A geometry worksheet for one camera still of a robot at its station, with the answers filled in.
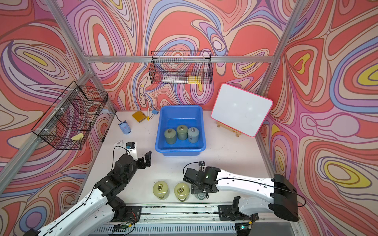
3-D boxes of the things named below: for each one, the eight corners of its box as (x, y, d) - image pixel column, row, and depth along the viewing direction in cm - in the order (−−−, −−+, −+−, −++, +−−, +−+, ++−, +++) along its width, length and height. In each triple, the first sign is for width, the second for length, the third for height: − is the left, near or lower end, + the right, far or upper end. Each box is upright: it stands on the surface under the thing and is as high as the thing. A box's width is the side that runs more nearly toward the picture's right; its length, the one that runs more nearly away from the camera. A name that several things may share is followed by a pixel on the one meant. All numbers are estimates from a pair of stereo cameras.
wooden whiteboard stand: (215, 126, 111) (216, 123, 108) (217, 124, 112) (217, 121, 109) (238, 137, 104) (239, 134, 101) (239, 135, 105) (241, 132, 102)
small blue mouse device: (122, 134, 108) (117, 126, 101) (124, 128, 112) (120, 120, 104) (130, 134, 108) (125, 126, 101) (131, 128, 112) (127, 120, 104)
